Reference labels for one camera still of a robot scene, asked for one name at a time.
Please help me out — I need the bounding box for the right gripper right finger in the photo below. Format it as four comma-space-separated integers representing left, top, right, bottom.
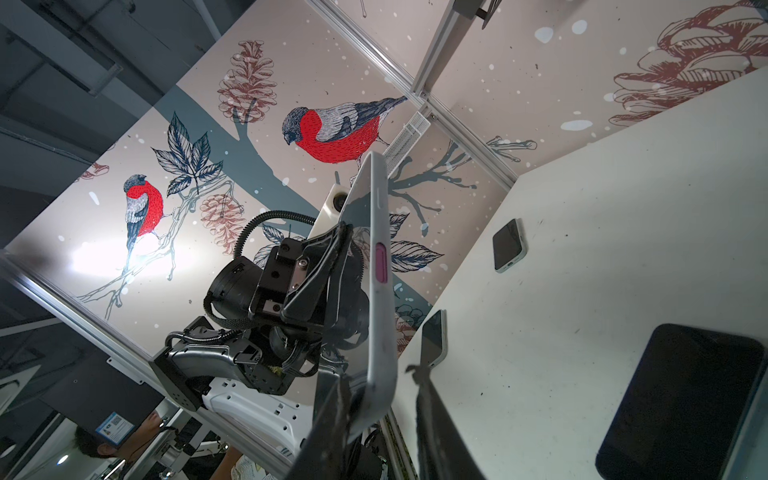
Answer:
406, 365, 485, 480

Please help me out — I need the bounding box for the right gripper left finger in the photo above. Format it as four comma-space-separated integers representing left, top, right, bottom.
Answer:
286, 377, 351, 480

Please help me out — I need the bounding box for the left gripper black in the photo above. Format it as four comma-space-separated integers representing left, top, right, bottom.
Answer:
248, 222, 352, 336

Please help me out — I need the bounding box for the light blue phone case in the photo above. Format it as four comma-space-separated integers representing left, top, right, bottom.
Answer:
720, 358, 767, 479
323, 152, 397, 443

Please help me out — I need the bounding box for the blue phone black screen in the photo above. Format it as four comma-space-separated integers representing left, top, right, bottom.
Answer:
595, 324, 767, 479

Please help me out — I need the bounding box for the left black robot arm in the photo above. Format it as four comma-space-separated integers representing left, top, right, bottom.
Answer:
151, 205, 397, 479

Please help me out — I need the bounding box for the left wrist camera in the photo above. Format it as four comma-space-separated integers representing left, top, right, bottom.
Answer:
308, 184, 350, 239

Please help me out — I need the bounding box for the white wire wall basket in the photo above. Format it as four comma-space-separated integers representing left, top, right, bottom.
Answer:
383, 112, 431, 177

